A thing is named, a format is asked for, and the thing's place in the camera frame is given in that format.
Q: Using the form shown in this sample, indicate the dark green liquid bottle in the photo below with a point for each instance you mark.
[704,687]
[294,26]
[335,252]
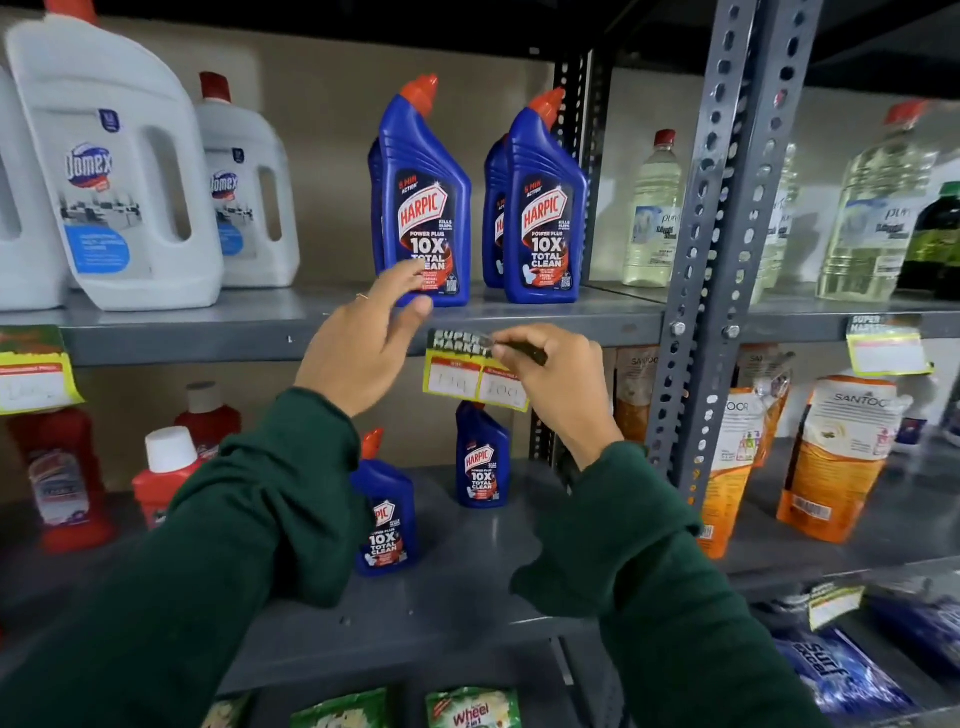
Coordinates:
[934,247]

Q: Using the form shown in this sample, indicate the clear liquid bottle red cap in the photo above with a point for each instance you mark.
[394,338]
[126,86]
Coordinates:
[652,225]

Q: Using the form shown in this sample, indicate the person's right forearm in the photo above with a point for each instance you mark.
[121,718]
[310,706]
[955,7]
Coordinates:
[660,600]

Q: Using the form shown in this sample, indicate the person's left hand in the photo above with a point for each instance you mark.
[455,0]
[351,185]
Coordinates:
[352,360]

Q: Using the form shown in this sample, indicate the medium white cleaner jug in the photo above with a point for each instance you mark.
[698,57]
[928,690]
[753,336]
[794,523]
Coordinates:
[247,195]

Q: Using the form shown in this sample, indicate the blue detergent packet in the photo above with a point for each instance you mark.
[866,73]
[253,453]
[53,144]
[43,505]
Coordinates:
[922,626]
[840,671]

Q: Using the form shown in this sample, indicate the large clear bottle orange cap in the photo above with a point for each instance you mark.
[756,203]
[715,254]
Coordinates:
[874,225]

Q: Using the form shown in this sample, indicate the large white cleaner jug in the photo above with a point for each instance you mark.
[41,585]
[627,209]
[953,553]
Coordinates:
[112,180]
[22,255]

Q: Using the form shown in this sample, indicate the person's right hand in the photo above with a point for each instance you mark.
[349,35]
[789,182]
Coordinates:
[562,390]

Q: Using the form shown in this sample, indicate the orange white refill pouch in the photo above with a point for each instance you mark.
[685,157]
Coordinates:
[769,375]
[634,397]
[840,457]
[731,465]

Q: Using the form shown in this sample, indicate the large blue toilet cleaner bottle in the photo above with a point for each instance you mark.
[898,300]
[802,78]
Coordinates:
[493,225]
[546,217]
[424,202]
[374,210]

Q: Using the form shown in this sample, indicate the small blue toilet cleaner bottle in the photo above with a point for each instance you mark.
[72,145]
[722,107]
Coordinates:
[386,525]
[482,461]

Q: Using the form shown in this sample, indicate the person's left thumb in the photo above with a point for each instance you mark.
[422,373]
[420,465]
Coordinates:
[412,321]

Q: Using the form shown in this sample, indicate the person's left forearm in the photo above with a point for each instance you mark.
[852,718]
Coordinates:
[187,570]

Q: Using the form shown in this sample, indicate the person's right fingers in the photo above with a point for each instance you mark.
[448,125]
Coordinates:
[525,339]

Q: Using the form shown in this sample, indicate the yellow green price tag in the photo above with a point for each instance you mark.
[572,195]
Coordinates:
[454,379]
[889,349]
[832,606]
[34,375]

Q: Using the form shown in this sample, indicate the white plastic bottle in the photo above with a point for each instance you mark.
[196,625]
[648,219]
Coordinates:
[913,420]

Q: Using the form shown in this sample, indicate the grey metal shelf rack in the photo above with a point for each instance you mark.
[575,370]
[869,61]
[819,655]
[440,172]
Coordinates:
[720,225]

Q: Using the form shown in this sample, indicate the red cleaner bottle white cap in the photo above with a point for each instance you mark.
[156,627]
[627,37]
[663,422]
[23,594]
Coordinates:
[210,424]
[165,472]

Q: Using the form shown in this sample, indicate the black marker pen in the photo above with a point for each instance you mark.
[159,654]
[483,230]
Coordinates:
[534,352]

